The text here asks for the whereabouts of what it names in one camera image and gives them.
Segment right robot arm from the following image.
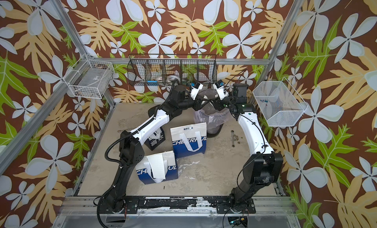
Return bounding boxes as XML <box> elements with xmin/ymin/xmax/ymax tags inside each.
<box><xmin>211</xmin><ymin>80</ymin><xmax>283</xmax><ymax>214</ymax></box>

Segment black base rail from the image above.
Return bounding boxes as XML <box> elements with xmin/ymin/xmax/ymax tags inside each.
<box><xmin>97</xmin><ymin>195</ymin><xmax>257</xmax><ymax>214</ymax></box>

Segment white wire basket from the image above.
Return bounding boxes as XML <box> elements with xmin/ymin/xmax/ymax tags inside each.
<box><xmin>63</xmin><ymin>55</ymin><xmax>114</xmax><ymax>99</ymax></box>
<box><xmin>253</xmin><ymin>79</ymin><xmax>309</xmax><ymax>128</ymax></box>

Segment tape roll in basket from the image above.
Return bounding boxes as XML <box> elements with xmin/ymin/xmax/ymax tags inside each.
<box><xmin>167</xmin><ymin>75</ymin><xmax>180</xmax><ymax>83</ymax></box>

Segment small middle blue bag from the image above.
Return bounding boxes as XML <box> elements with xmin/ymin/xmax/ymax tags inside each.
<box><xmin>145</xmin><ymin>127</ymin><xmax>166</xmax><ymax>151</ymax></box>

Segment right blue takeout bag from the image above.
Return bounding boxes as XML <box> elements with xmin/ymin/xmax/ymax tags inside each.
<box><xmin>170</xmin><ymin>123</ymin><xmax>207</xmax><ymax>158</ymax></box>

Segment front blue takeout bag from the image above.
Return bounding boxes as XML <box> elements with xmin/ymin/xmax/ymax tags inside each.
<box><xmin>135</xmin><ymin>151</ymin><xmax>179</xmax><ymax>184</ymax></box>

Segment black wire basket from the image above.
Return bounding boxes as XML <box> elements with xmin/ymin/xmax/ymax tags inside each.
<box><xmin>125</xmin><ymin>54</ymin><xmax>218</xmax><ymax>87</ymax></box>

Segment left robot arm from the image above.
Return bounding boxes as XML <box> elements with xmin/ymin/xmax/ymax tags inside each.
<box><xmin>97</xmin><ymin>83</ymin><xmax>203</xmax><ymax>215</ymax></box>

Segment white receipt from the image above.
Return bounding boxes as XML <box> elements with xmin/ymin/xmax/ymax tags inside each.
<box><xmin>147</xmin><ymin>154</ymin><xmax>167</xmax><ymax>183</ymax></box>

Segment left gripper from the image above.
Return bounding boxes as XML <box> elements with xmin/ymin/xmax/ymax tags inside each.
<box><xmin>177</xmin><ymin>94</ymin><xmax>209</xmax><ymax>112</ymax></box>

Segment white wire basket right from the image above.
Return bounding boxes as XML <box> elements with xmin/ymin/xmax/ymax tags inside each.
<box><xmin>253</xmin><ymin>79</ymin><xmax>309</xmax><ymax>128</ymax></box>

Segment blue takeout bag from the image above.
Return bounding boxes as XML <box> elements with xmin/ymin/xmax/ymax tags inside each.
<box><xmin>135</xmin><ymin>151</ymin><xmax>179</xmax><ymax>184</ymax></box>
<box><xmin>170</xmin><ymin>123</ymin><xmax>207</xmax><ymax>158</ymax></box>

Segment white wire basket left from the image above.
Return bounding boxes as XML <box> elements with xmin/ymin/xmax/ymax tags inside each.
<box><xmin>63</xmin><ymin>55</ymin><xmax>114</xmax><ymax>99</ymax></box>

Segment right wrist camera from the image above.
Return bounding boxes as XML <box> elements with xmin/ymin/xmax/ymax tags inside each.
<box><xmin>213</xmin><ymin>80</ymin><xmax>229</xmax><ymax>100</ymax></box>

